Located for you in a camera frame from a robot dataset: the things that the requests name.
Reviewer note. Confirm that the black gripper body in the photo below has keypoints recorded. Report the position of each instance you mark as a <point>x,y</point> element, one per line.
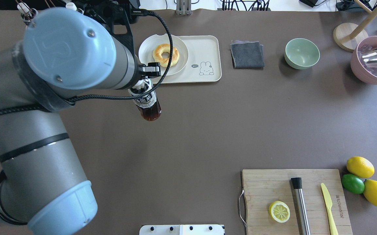
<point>151,70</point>

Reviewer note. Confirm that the tea bottle white cap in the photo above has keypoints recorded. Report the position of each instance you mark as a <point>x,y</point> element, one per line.
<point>148,105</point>

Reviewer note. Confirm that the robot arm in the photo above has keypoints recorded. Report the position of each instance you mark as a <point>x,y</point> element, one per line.
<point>63,53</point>

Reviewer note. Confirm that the cream rabbit tray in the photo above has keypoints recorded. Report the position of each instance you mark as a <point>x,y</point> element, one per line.
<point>204,62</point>

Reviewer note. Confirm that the grey folded cloth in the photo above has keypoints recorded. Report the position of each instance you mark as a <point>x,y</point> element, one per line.
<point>247,54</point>

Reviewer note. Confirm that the mint green bowl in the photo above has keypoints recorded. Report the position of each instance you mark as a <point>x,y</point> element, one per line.
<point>300,53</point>

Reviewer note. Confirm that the bamboo cutting board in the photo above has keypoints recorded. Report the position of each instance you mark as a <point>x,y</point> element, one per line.
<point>264,186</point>

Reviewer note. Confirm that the half lemon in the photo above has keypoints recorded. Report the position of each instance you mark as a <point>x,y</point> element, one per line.
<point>279,211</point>

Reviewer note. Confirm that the wooden cup stand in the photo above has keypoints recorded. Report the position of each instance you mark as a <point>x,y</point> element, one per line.
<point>348,35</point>

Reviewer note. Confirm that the steel muddler black tip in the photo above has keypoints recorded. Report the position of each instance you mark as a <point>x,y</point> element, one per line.
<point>302,217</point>

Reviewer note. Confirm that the yellow plastic knife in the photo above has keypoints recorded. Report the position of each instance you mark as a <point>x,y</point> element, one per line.
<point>328,204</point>

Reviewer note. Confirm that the pink ice bowl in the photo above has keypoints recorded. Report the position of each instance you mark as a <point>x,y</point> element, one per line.
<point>360,70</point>

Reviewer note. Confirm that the green lime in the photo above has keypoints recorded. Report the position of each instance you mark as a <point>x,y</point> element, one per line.
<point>352,183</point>

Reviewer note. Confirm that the upper whole lemon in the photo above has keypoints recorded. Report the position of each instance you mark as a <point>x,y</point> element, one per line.
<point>361,167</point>

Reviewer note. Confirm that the glazed ring donut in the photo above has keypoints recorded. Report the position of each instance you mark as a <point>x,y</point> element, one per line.
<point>172,55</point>

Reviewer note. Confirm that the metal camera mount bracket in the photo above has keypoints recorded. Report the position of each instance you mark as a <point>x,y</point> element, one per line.
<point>183,7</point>

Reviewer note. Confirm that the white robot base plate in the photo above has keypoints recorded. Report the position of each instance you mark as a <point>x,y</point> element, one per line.
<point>188,229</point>

